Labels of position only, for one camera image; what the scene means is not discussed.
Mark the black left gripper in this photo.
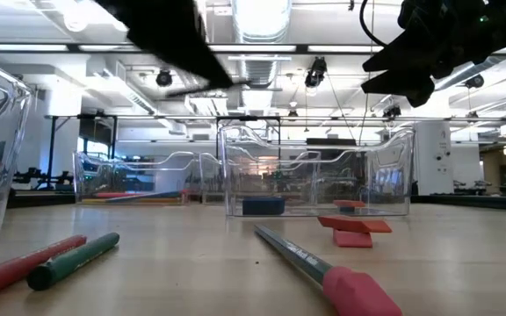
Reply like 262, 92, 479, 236
94, 0, 235, 90

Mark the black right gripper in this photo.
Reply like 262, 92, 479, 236
360, 0, 506, 109

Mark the red-orange eraser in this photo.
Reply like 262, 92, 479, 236
332, 199, 367, 209
317, 215, 394, 234

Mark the large blue eraser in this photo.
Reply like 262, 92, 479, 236
241, 196, 286, 217

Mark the pink printed eraser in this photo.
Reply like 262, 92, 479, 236
332, 228, 374, 249

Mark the white column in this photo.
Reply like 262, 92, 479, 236
412, 91, 455, 197
37, 85, 83, 190

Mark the black overhead crossbar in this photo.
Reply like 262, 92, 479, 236
0, 42, 506, 55

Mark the green pencil pink eraser cap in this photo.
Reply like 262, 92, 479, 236
253, 223, 403, 316

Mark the green crayon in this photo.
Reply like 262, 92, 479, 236
26, 231, 121, 292

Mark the red crayon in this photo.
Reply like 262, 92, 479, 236
0, 234, 88, 302

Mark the silver slanted duct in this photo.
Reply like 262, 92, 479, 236
428, 56, 500, 92

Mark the silver ventilation duct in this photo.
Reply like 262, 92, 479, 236
229, 0, 293, 89

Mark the distant black rack frame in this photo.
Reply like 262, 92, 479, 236
214, 115, 284, 160

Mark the black stand frame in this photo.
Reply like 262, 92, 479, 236
46, 112, 119, 190

